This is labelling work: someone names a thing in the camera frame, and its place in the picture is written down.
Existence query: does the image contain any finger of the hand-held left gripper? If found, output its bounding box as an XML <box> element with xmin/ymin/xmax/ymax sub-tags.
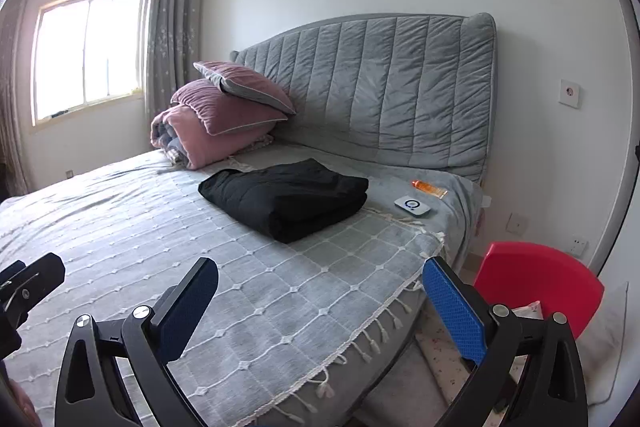
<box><xmin>0</xmin><ymin>253</ymin><xmax>66</xmax><ymax>325</ymax></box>
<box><xmin>0</xmin><ymin>261</ymin><xmax>26</xmax><ymax>283</ymax></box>

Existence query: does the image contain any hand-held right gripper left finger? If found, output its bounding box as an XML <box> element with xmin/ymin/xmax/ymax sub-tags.
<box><xmin>54</xmin><ymin>257</ymin><xmax>220</xmax><ymax>427</ymax></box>

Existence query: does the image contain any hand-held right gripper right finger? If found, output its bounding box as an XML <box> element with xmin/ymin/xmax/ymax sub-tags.
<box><xmin>422</xmin><ymin>256</ymin><xmax>588</xmax><ymax>427</ymax></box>

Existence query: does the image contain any black quilted coat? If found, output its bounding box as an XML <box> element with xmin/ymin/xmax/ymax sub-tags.
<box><xmin>198</xmin><ymin>158</ymin><xmax>370</xmax><ymax>244</ymax></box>

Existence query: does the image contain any person's left hand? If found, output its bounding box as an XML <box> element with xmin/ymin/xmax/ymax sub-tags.
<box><xmin>5</xmin><ymin>384</ymin><xmax>43</xmax><ymax>427</ymax></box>

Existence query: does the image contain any grey checked bedspread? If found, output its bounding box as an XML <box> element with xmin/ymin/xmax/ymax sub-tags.
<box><xmin>0</xmin><ymin>149</ymin><xmax>446</xmax><ymax>427</ymax></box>

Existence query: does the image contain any red plastic chair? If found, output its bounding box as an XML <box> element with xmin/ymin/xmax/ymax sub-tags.
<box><xmin>472</xmin><ymin>242</ymin><xmax>605</xmax><ymax>340</ymax></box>

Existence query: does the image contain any orange bottle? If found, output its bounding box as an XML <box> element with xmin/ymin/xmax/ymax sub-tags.
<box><xmin>412</xmin><ymin>179</ymin><xmax>448</xmax><ymax>198</ymax></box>

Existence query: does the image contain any white cushion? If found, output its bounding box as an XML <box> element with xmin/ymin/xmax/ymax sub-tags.
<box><xmin>575</xmin><ymin>282</ymin><xmax>631</xmax><ymax>403</ymax></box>

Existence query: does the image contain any grey patterned curtain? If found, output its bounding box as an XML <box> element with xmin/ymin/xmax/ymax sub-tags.
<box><xmin>145</xmin><ymin>0</ymin><xmax>208</xmax><ymax>122</ymax></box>
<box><xmin>0</xmin><ymin>0</ymin><xmax>33</xmax><ymax>198</ymax></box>

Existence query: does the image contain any folded pink and blue quilt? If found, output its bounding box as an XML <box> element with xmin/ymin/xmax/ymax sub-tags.
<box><xmin>151</xmin><ymin>106</ymin><xmax>276</xmax><ymax>170</ymax></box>

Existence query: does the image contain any pink velvet pillow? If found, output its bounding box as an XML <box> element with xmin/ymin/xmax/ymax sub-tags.
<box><xmin>170</xmin><ymin>81</ymin><xmax>290</xmax><ymax>136</ymax></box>

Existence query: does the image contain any grey padded headboard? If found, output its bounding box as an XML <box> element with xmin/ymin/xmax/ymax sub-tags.
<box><xmin>230</xmin><ymin>12</ymin><xmax>498</xmax><ymax>182</ymax></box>

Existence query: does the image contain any grey and pink pillow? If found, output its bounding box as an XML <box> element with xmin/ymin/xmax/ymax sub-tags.
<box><xmin>194</xmin><ymin>61</ymin><xmax>297</xmax><ymax>115</ymax></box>

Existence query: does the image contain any window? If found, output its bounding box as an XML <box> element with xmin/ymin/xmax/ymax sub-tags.
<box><xmin>31</xmin><ymin>0</ymin><xmax>150</xmax><ymax>128</ymax></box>

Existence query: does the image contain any white device with blue ring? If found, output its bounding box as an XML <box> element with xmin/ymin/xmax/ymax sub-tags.
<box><xmin>394</xmin><ymin>196</ymin><xmax>434</xmax><ymax>220</ymax></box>

